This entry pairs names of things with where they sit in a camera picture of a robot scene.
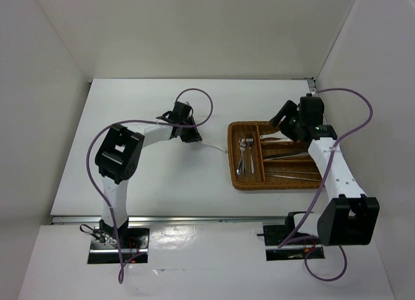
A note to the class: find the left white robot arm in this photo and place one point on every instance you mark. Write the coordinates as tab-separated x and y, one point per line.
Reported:
118	156

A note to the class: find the silver fork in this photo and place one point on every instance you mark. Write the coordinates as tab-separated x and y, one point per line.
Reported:
244	157
250	142
237	171

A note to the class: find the white ceramic spoon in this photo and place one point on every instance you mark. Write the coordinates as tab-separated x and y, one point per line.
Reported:
270	137
275	140
222	149

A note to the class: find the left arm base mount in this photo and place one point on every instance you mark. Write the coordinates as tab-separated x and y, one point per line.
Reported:
103	248

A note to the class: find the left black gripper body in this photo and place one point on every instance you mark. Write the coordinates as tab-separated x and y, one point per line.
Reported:
183	122

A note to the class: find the silver knife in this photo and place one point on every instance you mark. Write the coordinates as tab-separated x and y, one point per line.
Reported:
296	156

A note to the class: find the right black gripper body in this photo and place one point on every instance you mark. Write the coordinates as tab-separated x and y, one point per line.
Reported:
291	129

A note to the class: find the brown wicker divided tray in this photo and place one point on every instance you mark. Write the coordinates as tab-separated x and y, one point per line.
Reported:
258	180

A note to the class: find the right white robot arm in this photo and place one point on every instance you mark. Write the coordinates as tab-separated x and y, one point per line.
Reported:
350	216

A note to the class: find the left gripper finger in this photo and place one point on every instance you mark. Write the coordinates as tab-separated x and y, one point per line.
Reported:
190	135
178	132

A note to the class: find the aluminium table rail front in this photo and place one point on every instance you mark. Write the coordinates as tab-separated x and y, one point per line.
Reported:
61	220

